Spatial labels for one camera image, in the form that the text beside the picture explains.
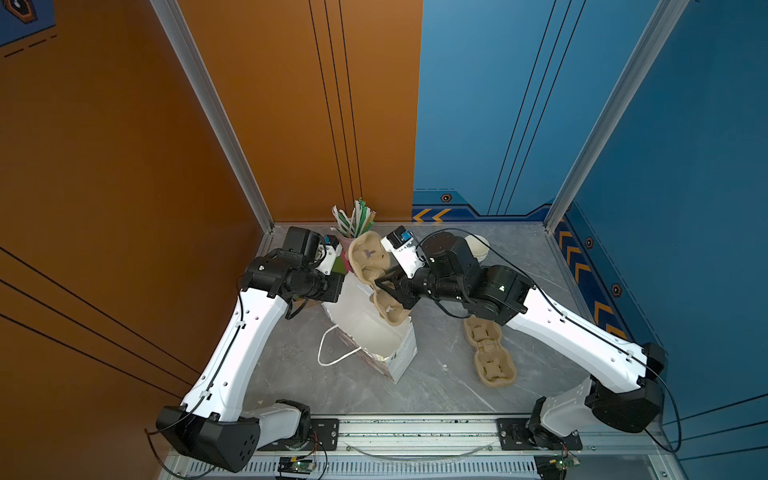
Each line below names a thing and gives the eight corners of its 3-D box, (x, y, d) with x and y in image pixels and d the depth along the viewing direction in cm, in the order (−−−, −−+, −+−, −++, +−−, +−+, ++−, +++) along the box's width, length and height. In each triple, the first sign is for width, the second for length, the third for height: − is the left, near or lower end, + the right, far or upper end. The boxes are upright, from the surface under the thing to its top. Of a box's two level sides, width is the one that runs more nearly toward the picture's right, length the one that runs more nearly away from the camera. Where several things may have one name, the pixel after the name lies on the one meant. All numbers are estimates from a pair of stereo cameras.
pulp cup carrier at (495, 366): (471, 389, 82) (476, 383, 77) (461, 325, 94) (464, 316, 90) (514, 389, 82) (520, 383, 77) (498, 325, 94) (503, 316, 90)
